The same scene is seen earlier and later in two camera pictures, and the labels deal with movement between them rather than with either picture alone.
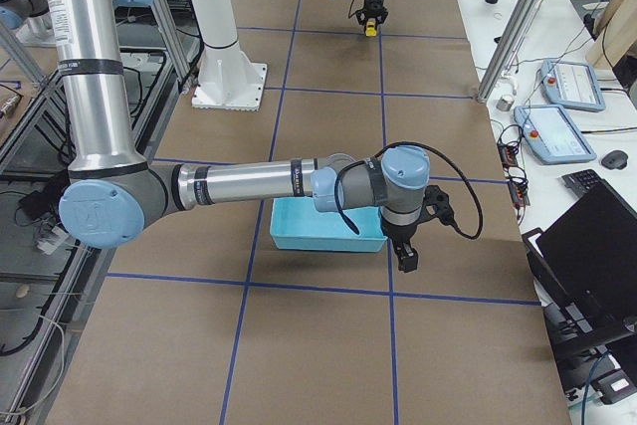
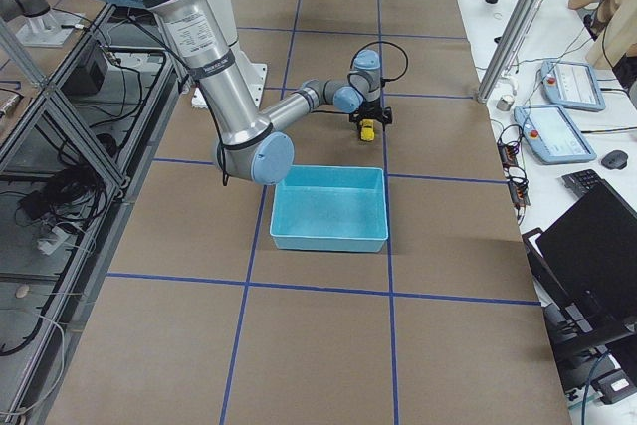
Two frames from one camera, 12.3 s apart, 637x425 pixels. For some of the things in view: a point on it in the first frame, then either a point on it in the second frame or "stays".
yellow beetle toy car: (370, 30) -> (367, 132)
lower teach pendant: (552, 135) stays
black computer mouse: (615, 159) stays
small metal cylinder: (505, 103) stays
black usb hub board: (509, 153) stays
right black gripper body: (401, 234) -> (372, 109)
